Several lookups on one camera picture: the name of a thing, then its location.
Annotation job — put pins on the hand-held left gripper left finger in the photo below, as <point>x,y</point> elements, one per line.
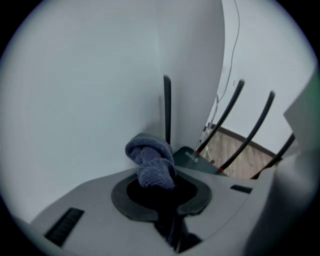
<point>100,212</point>

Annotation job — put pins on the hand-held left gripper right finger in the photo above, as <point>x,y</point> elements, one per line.
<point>225,200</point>

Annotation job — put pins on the black router with antennas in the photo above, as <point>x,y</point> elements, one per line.
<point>200,161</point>

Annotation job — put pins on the blue-grey knit cloth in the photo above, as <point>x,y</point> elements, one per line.
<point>152,170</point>

